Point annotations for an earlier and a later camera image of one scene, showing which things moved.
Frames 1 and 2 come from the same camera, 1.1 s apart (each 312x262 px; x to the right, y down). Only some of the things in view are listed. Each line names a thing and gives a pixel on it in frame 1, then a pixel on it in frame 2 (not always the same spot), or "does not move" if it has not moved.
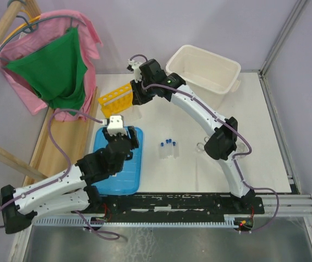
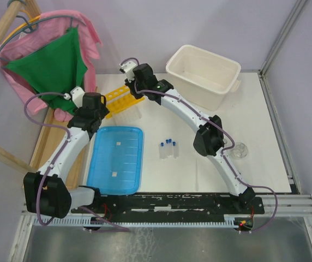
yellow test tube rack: (117, 101) does not move
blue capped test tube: (162, 146) does not move
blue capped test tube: (175, 150) does not move
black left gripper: (132, 134) to (103, 111)
